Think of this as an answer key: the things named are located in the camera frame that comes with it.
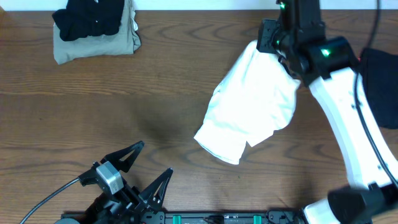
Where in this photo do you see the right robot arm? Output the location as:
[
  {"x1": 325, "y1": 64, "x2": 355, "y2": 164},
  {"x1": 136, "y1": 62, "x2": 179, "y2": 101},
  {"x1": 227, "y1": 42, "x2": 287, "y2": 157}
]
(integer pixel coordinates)
[{"x1": 257, "y1": 0, "x2": 397, "y2": 223}]

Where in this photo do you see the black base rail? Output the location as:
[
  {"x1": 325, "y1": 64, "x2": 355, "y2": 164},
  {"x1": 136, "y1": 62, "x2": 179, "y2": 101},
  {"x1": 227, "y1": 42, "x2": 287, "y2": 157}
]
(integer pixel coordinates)
[{"x1": 120, "y1": 209, "x2": 306, "y2": 224}]

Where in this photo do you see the white t-shirt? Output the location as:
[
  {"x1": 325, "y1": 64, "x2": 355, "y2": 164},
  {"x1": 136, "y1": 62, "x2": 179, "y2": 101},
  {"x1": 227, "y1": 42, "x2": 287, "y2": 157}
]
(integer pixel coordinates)
[{"x1": 194, "y1": 40, "x2": 301, "y2": 165}]

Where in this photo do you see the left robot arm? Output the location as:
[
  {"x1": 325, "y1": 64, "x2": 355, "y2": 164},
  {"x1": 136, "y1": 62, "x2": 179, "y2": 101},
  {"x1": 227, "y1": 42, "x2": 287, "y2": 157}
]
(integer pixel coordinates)
[{"x1": 60, "y1": 141, "x2": 174, "y2": 223}]

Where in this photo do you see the folded black garment on stack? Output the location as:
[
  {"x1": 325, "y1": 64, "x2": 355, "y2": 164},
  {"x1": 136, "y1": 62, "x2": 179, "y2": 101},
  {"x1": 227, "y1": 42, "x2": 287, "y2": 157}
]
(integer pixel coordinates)
[{"x1": 52, "y1": 0, "x2": 125, "y2": 42}]

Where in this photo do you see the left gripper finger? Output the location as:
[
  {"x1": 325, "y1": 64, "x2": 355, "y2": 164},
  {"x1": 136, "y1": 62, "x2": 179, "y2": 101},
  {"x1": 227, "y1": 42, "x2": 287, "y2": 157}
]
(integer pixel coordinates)
[
  {"x1": 139, "y1": 167, "x2": 174, "y2": 209},
  {"x1": 101, "y1": 141, "x2": 145, "y2": 173}
]

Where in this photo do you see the folded khaki garment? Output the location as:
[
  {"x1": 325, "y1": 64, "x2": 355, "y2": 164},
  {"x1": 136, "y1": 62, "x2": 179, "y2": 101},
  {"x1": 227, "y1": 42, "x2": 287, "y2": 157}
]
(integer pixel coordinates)
[{"x1": 53, "y1": 0, "x2": 141, "y2": 65}]

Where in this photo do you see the black garment right edge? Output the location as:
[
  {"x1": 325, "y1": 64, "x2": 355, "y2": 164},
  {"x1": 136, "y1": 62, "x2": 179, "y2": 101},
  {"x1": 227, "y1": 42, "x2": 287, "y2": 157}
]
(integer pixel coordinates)
[{"x1": 359, "y1": 48, "x2": 397, "y2": 129}]

